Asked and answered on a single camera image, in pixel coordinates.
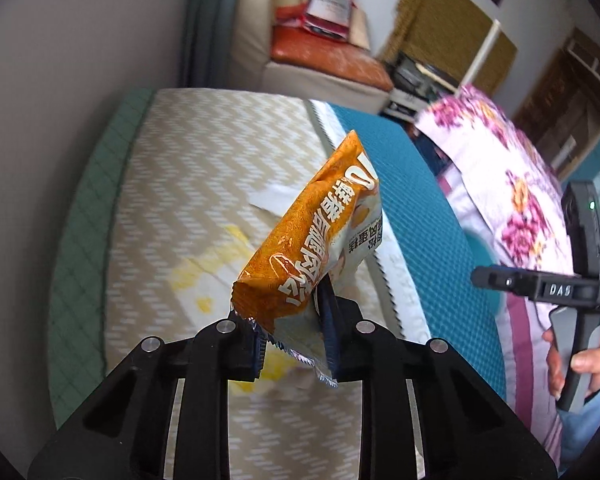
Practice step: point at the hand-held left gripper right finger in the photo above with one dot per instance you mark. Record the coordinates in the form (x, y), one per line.
(330, 320)

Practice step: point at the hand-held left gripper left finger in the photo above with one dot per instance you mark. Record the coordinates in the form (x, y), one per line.
(257, 360)

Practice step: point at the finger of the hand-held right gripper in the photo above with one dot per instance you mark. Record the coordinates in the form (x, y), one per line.
(500, 280)

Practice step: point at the orange snack packet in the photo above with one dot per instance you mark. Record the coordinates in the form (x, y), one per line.
(310, 230)

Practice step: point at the person's right hand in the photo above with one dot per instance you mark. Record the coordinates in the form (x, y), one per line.
(592, 360)

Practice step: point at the yellow and white paper wrapper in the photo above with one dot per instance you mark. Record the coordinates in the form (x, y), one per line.
(200, 280)

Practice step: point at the floral pink blanket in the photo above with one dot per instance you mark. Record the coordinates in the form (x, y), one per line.
(505, 170)

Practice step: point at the white tissue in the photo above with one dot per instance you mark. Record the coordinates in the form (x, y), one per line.
(275, 200)

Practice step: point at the person's blue trousers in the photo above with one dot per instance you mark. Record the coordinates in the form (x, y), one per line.
(575, 435)

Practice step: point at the dark blue box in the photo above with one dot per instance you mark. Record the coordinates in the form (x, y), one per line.
(430, 152)

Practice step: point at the dark wooden cabinet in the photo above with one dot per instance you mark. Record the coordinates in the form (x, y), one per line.
(570, 100)

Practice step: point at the silver electronic device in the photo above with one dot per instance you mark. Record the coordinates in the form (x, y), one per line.
(405, 105)

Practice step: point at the green grid mat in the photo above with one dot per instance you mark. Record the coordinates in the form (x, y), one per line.
(80, 240)

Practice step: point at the black electronic device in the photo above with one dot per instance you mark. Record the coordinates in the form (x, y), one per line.
(415, 72)

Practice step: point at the white pole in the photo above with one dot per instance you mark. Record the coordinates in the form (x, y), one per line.
(480, 52)

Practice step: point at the orange seat cushion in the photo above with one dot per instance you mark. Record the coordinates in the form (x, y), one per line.
(330, 62)

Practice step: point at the yellow-brown patterned cloth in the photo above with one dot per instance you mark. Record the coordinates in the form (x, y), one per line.
(440, 25)

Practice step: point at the beige pillow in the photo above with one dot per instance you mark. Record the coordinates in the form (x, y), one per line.
(361, 30)

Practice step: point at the cream sofa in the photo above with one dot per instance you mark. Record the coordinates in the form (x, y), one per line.
(250, 35)

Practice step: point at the red gift bag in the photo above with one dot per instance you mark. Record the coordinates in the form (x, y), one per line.
(327, 5)

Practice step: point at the grey curtain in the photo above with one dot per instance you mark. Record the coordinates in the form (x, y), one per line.
(210, 25)

